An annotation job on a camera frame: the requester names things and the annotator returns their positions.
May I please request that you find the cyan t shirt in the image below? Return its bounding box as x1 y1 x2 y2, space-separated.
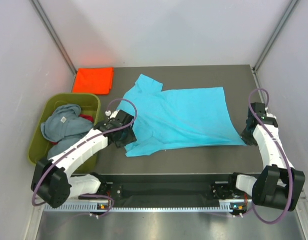
118 74 244 157

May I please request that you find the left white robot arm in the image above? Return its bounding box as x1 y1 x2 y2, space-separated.
31 109 137 208

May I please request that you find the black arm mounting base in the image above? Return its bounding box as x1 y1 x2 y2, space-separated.
68 172 282 203

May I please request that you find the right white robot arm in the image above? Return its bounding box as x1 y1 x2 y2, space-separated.
227 102 289 210

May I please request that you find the red t shirt in bin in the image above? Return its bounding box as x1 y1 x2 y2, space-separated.
41 114 94 145

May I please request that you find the olive green plastic bin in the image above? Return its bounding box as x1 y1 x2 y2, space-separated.
28 92 104 165

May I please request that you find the grey blue t shirt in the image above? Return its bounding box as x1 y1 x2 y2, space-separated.
40 103 94 143
47 138 75 159

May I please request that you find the folded orange t shirt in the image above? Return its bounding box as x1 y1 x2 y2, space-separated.
72 67 114 95

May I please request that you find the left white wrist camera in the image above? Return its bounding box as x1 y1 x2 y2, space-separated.
105 110 119 119

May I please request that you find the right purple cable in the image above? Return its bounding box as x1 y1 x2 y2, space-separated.
248 88 294 224

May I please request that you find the aluminium frame rail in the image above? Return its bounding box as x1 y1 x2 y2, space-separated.
251 66 287 173

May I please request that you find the slotted white cable duct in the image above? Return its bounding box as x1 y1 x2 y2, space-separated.
44 199 244 213

